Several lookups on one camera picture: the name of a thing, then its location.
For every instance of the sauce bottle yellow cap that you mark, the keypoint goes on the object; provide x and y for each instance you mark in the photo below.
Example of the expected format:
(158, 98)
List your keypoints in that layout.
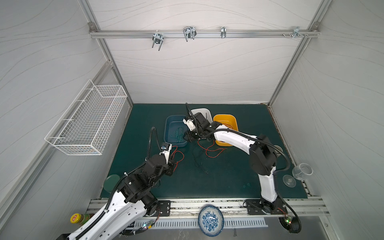
(80, 219)

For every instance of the blue white patterned plate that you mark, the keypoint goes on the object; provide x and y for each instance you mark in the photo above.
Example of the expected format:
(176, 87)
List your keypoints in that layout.
(211, 221)

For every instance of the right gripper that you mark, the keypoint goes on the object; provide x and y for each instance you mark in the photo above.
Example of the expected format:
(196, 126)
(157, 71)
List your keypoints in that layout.
(195, 130)

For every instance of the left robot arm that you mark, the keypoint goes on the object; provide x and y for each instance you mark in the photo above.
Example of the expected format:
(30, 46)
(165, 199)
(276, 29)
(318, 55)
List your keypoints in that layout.
(130, 199)

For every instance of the wine glass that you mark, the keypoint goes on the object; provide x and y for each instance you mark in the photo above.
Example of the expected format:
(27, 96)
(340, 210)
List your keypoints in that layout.
(289, 181)

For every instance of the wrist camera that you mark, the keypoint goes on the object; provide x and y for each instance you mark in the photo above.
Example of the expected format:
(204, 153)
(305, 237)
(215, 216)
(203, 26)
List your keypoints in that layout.
(190, 124)
(166, 151)

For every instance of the metal clamp hook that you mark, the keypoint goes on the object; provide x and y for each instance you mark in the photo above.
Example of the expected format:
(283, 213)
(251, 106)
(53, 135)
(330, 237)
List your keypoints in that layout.
(158, 39)

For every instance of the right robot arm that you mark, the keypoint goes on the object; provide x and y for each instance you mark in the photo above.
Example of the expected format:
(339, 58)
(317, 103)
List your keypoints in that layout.
(266, 160)

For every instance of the blue plastic bin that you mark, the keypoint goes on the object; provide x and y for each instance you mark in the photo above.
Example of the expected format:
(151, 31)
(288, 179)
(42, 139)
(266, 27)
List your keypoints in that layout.
(174, 130)

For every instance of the small metal bracket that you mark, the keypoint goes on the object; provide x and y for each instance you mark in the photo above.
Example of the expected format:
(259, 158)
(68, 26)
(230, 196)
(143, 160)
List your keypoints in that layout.
(223, 32)

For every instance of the white wire basket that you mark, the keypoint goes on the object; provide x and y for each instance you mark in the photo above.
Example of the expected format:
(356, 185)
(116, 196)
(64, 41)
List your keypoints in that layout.
(86, 125)

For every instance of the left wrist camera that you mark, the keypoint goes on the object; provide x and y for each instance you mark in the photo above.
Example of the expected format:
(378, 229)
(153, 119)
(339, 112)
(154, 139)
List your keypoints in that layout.
(166, 151)

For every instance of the beige mug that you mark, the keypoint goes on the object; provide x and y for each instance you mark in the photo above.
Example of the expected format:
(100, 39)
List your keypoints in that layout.
(279, 148)

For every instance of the white plastic bin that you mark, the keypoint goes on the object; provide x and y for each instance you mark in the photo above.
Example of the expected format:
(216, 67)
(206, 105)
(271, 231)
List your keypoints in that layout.
(205, 112)

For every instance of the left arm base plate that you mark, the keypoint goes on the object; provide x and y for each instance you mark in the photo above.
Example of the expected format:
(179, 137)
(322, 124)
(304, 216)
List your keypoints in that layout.
(161, 209)

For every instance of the metal U-bolt hook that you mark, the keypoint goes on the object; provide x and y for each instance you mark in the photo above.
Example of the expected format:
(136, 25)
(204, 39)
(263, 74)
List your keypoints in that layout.
(189, 33)

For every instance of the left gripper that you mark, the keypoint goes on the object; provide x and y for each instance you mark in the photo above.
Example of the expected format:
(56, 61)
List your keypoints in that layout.
(170, 166)

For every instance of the clear glass jar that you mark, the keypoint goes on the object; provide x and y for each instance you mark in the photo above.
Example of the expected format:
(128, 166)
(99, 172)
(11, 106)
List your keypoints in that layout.
(302, 171)

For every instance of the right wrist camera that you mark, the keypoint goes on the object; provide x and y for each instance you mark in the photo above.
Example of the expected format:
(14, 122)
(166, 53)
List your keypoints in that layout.
(190, 124)

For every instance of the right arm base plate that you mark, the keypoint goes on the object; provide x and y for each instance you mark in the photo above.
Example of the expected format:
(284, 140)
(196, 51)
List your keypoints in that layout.
(258, 207)

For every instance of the aluminium crossbar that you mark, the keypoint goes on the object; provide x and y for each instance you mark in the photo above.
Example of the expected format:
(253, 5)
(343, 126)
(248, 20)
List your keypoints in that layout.
(201, 34)

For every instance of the yellow plastic bin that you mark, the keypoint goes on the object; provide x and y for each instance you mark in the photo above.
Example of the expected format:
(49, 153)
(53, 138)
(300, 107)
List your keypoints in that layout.
(230, 122)

